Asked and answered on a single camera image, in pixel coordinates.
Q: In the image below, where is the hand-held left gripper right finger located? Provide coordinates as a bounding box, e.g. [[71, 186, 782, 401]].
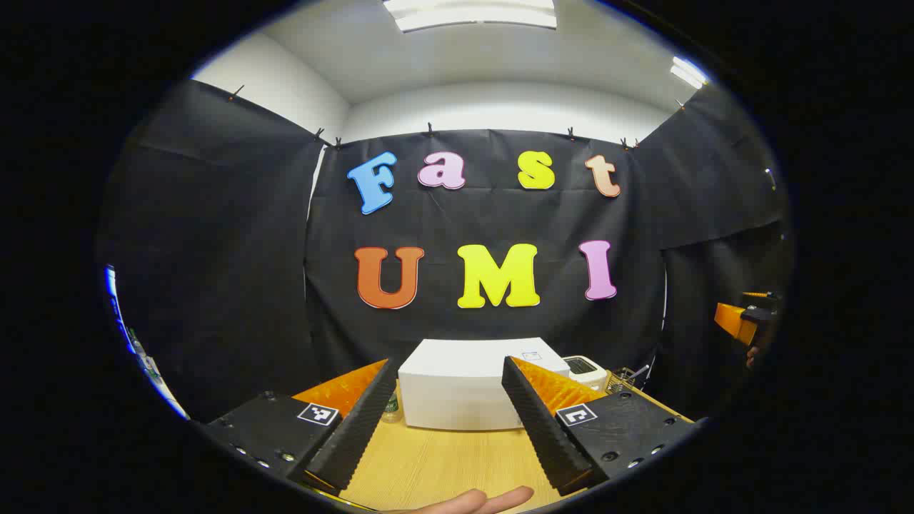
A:
[[501, 356, 698, 497]]

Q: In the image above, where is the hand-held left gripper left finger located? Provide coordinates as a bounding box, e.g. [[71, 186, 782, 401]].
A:
[[202, 357, 399, 495]]

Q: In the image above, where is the white microwave oven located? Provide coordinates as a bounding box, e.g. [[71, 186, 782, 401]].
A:
[[397, 338, 571, 431]]

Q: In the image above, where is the white toaster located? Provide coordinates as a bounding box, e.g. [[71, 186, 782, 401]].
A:
[[563, 355, 609, 392]]

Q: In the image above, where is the black backdrop cloth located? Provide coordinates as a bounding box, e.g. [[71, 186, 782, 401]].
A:
[[96, 79, 793, 422]]

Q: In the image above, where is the small ceiling light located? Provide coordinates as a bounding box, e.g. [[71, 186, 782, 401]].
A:
[[670, 56, 709, 90]]

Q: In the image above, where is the wire utensil holder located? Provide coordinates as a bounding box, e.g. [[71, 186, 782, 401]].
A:
[[606, 364, 651, 395]]

